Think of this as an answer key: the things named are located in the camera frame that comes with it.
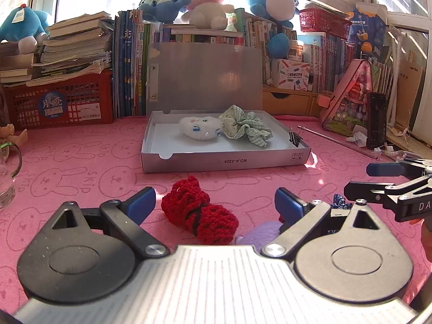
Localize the stack of flat books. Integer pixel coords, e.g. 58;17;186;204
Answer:
0;11;114;87

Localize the small red plastic basket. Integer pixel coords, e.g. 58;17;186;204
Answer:
299;8;353;41

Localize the blue green plush toy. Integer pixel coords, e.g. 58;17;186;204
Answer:
138;0;190;24

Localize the white printed carton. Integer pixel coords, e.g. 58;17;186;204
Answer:
272;58;311;92

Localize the red crochet scrunchie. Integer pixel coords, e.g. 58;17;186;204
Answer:
161;175;239;245

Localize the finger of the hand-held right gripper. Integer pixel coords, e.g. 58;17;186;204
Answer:
344;175;432;207
366;158;432;179

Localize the row of upright books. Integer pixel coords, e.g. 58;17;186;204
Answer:
113;7;394;119

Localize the blue cat plush toy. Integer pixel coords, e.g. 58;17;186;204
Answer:
0;4;51;55

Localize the round blue plush toy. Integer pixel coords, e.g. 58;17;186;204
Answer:
246;0;301;59

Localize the wooden drawer unit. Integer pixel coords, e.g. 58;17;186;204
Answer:
262;86;333;117

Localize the brown-haired doll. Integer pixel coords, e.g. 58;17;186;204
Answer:
0;123;28;150

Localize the pink pencil case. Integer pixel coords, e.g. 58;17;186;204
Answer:
319;59;380;136

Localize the large red plastic basket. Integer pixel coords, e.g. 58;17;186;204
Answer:
3;71;114;129

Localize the white plush scrunchie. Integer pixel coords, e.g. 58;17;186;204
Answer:
179;116;224;141

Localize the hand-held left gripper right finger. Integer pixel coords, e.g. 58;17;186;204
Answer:
261;187;392;260

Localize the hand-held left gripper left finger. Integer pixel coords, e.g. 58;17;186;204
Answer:
44;187;171;260

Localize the white pink bunny plush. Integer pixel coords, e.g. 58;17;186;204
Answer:
174;0;236;30

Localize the green gingham scrunchie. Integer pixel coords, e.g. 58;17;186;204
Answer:
219;104;273;148

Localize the silver cardboard box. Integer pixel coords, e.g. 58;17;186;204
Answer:
141;42;311;173

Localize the brown cardboard sheet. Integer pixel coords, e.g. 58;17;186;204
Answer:
395;59;424;132

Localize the pink bunny print mat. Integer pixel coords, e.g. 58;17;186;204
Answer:
0;115;432;314

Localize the thin metal rod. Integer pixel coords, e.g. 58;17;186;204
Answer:
298;125;380;159

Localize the white folded paper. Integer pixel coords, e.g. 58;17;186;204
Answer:
346;129;368;147

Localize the blue patterned scrunchie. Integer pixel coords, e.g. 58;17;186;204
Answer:
331;193;354;210

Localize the glass mug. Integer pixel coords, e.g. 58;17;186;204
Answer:
0;143;23;209

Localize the purple fluffy scrunchie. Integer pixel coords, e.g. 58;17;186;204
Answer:
234;221;281;248

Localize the blue cardboard box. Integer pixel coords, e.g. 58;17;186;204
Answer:
347;3;389;63

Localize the black binder clip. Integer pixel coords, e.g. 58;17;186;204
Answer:
288;126;303;148

